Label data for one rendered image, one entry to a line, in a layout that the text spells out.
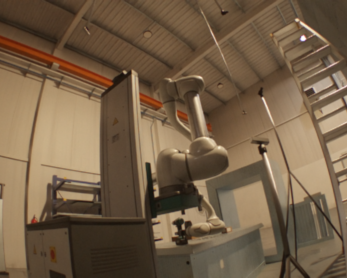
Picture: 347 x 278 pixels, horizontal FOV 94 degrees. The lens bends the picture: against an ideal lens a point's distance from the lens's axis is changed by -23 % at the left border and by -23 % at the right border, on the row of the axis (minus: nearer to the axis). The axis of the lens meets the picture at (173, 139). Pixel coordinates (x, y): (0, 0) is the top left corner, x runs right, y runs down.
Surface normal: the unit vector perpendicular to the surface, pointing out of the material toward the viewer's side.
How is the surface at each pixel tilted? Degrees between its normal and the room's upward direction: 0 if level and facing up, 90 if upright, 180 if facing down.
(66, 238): 90
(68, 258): 90
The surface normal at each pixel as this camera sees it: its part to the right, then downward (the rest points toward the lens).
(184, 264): -0.64, -0.24
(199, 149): -0.28, -0.57
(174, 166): -0.17, -0.40
